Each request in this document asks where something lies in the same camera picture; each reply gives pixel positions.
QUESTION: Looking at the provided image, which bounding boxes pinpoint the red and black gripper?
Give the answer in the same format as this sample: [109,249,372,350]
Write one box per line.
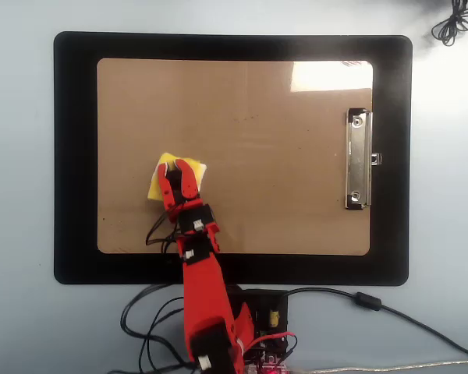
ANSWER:
[156,157,220,237]

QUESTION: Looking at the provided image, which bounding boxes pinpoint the yellow sponge with black knob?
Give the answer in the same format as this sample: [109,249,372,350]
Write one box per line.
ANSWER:
[145,152,207,203]

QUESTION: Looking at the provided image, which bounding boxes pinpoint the brown clipboard with writing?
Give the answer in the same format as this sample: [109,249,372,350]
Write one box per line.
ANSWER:
[96,58,374,257]

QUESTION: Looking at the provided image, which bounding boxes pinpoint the black controller board base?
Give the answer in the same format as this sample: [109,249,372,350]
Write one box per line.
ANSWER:
[233,288,290,374]

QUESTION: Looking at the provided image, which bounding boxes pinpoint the black rectangular desk mat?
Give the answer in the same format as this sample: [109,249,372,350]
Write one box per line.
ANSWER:
[53,30,413,286]

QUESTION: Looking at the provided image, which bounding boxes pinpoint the silver metal clipboard clip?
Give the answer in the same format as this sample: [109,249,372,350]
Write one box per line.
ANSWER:
[343,108,383,211]

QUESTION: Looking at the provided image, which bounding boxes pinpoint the thin black arm wires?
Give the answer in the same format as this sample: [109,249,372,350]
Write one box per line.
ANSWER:
[119,212,192,374]

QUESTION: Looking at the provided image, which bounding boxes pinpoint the black power cable with ferrite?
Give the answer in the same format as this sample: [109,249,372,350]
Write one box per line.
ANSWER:
[285,287,468,358]

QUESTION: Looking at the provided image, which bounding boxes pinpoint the silver braided cable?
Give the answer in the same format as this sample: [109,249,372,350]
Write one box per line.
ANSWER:
[288,360,468,374]

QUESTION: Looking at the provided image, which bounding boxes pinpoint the coiled thin black cable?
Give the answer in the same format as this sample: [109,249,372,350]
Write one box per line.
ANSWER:
[431,0,468,47]

